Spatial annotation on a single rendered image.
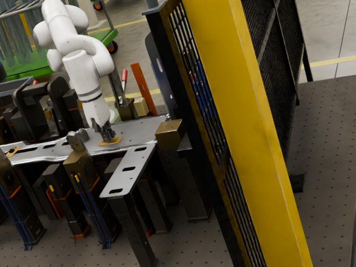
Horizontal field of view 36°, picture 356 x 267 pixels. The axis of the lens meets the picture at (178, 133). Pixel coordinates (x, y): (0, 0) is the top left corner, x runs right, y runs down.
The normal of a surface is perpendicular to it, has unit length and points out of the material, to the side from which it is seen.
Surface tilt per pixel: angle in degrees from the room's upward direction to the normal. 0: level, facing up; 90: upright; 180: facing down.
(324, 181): 0
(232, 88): 90
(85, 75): 90
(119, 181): 0
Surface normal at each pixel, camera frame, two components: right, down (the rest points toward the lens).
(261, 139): -0.25, 0.50
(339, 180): -0.31, -0.85
